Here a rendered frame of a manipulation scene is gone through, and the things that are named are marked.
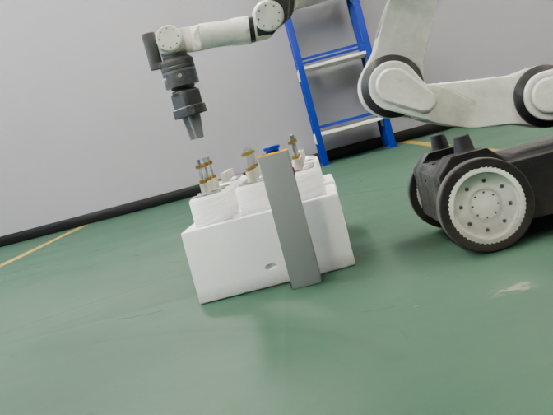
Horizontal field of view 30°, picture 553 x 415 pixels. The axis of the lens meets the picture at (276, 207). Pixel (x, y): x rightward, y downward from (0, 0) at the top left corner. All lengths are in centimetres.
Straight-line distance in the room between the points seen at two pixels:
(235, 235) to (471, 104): 63
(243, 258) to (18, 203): 677
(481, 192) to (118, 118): 696
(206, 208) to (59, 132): 660
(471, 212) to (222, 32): 84
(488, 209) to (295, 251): 45
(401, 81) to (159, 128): 667
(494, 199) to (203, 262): 73
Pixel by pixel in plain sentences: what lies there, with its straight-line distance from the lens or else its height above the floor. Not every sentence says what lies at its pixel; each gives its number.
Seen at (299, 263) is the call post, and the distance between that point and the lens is 236.
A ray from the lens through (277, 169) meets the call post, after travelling 234.
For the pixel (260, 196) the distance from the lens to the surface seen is 251.
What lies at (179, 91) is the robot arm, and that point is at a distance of 265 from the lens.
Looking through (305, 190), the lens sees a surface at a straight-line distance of 250.
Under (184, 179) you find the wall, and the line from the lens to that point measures 891.
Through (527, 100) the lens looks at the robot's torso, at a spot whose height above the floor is 28.
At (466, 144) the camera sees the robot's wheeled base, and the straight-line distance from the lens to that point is 227.
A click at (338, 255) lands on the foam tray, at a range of 249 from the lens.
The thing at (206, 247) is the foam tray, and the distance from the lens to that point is 250.
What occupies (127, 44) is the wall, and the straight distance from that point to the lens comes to 899.
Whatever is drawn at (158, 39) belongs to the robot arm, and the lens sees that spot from 263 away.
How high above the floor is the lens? 36
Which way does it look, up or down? 4 degrees down
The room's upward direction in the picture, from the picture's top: 15 degrees counter-clockwise
